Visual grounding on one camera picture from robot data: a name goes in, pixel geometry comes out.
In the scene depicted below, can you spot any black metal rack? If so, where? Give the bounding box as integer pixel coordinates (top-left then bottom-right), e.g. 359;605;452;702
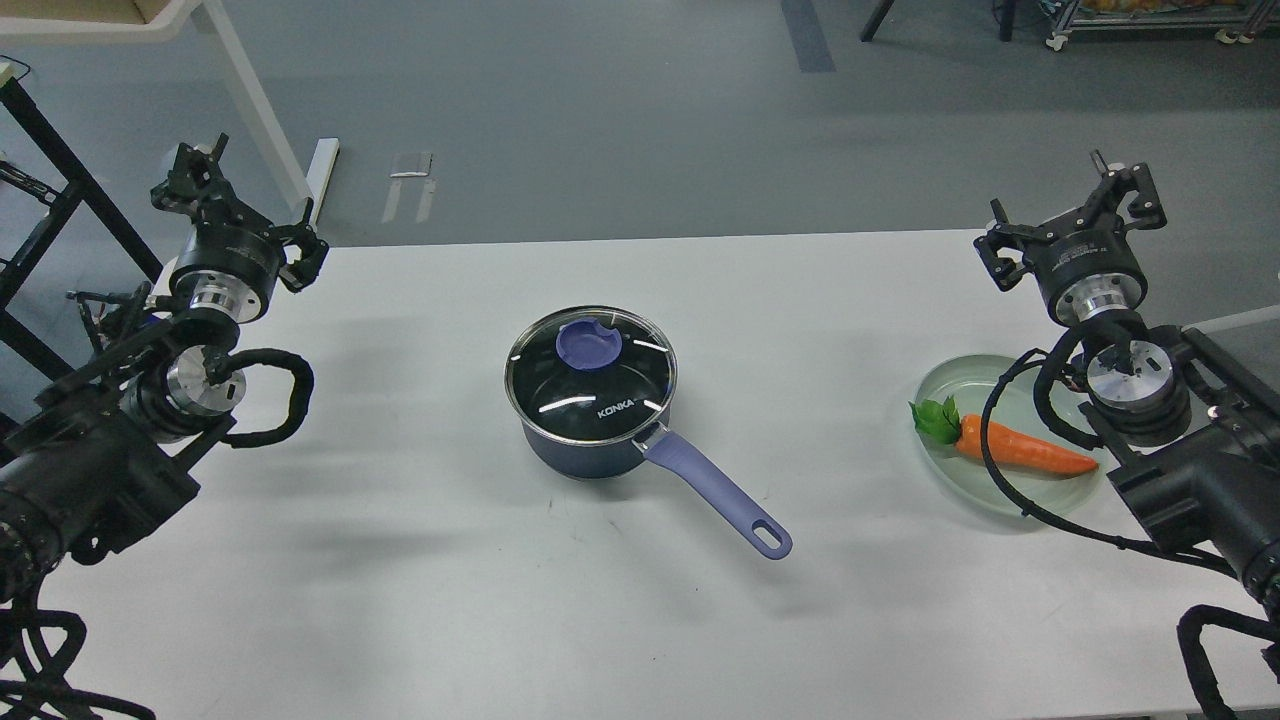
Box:
1;61;164;380

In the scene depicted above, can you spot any pale green plate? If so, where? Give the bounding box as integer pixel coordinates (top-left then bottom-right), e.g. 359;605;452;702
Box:
909;354;1106;518

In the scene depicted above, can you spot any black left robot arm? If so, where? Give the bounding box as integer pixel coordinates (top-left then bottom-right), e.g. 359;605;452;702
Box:
1;135;329;719

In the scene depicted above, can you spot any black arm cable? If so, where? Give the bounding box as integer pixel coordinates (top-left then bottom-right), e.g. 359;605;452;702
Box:
205;348;315;448
980;322;1242;577

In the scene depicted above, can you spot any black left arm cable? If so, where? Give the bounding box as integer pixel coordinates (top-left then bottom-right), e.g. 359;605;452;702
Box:
205;348;315;448

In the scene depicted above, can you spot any dark blue saucepan purple handle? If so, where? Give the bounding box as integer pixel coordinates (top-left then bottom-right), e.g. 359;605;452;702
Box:
504;306;794;561

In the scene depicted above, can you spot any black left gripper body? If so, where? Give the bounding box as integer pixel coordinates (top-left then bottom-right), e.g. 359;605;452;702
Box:
169;222;285;323

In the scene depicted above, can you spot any glass pot lid purple knob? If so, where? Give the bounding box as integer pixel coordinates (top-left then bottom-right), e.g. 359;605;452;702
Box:
504;306;678;447

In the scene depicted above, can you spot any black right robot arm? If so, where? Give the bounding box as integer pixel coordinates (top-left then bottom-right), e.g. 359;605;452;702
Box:
974;152;1279;719

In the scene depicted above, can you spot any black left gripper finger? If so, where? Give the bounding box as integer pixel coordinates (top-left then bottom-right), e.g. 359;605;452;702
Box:
270;199;330;293
151;135;262;233

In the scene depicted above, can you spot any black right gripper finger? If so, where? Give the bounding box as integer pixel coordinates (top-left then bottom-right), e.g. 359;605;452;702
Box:
974;199;1046;292
1070;150;1169;237

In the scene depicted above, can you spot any orange toy carrot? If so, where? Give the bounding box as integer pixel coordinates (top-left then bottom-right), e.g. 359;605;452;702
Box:
908;396;1100;477

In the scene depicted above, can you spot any metal wheeled cart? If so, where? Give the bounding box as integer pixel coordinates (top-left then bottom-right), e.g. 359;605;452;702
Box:
1041;1;1277;53

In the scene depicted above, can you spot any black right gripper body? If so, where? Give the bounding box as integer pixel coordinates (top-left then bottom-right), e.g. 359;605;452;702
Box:
1028;229;1148;325

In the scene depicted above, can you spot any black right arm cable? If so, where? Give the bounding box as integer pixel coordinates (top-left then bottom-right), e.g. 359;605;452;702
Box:
980;322;1242;577

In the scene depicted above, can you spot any white desk frame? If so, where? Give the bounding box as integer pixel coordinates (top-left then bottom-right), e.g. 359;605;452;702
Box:
1;1;340;223

